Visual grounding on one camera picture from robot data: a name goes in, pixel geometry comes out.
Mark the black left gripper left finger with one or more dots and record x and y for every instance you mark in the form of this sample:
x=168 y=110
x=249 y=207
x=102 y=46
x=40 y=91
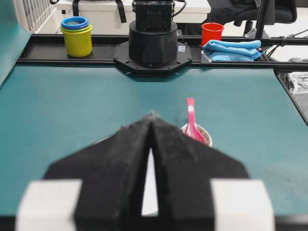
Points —
x=91 y=189

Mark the folded blue cloth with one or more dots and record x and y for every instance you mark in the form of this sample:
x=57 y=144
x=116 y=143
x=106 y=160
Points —
x=218 y=50

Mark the blue plastic cup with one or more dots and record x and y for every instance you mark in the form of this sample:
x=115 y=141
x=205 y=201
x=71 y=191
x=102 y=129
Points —
x=75 y=22

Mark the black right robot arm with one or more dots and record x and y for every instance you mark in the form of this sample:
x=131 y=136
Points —
x=153 y=34

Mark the white storage box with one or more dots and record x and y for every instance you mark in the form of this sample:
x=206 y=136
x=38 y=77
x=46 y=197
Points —
x=105 y=19

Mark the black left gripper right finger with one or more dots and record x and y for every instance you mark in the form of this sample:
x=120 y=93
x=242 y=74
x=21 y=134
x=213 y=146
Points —
x=201 y=189

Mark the white round bowl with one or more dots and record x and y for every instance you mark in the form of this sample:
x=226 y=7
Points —
x=151 y=183

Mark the black aluminium frame rail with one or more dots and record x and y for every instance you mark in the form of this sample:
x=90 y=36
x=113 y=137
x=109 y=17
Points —
x=109 y=49

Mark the yellow-green plastic cup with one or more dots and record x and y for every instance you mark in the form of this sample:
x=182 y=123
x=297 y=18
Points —
x=78 y=42

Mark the patterned teardrop spoon rest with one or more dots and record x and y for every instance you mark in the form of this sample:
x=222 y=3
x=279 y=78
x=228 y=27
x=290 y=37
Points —
x=205 y=135

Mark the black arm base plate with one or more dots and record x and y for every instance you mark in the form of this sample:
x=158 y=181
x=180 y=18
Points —
x=152 y=60

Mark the red plastic cup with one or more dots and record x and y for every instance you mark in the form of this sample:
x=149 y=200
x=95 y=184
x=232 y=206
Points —
x=211 y=31

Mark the black office chair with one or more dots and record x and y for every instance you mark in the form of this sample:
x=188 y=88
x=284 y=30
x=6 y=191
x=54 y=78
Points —
x=237 y=11

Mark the pink plastic spoon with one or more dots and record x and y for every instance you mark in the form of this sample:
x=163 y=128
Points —
x=191 y=129

